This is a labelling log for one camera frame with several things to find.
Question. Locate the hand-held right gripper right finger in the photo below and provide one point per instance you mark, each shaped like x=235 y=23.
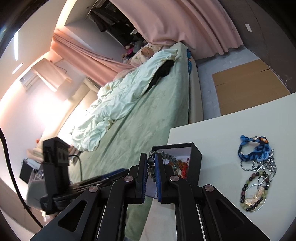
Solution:
x=159 y=178

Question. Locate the dark hanging clothes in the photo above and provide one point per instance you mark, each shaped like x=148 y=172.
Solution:
x=106 y=20

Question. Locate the cream bed headboard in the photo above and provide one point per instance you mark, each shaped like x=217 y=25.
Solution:
x=76 y=102

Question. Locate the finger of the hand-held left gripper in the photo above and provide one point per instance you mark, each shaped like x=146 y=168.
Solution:
x=111 y=173
x=81 y=188

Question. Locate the white table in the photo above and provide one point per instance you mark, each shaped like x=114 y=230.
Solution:
x=219 y=129

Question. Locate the ceiling light strip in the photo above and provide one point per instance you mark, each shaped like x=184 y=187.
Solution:
x=16 y=45

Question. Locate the blue printed cloth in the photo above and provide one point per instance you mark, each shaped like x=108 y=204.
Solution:
x=189 y=61

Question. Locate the clear gold-flake round pendant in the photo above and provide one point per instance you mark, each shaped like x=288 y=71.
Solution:
x=255 y=197

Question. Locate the pale green duvet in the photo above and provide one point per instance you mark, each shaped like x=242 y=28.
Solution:
x=111 y=99

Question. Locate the printed cream pillow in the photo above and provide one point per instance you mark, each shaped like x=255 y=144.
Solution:
x=145 y=52

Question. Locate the brown cardboard sheet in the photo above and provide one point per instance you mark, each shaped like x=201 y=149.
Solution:
x=245 y=88

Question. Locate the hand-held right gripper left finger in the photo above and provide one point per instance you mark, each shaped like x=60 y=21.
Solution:
x=143 y=178

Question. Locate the white air conditioner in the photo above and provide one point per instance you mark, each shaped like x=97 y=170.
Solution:
x=27 y=80

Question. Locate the black garment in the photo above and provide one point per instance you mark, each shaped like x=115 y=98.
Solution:
x=163 y=69

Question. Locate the black jewelry box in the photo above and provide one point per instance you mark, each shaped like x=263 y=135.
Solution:
x=196 y=162

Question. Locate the black bedside box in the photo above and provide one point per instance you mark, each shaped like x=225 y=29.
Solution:
x=26 y=171

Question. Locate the pile of stuffed toys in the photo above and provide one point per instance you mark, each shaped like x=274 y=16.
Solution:
x=130 y=49

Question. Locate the pink window curtain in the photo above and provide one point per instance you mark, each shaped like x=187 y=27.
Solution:
x=87 y=55

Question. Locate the bed with green sheet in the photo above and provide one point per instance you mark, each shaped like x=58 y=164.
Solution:
x=143 y=120

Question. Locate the white wall switch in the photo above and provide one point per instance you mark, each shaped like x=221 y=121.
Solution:
x=248 y=27

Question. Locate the cream hanging cloth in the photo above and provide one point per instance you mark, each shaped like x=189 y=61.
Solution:
x=49 y=74

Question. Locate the large pink curtain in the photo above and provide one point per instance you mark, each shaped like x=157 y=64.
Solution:
x=175 y=20

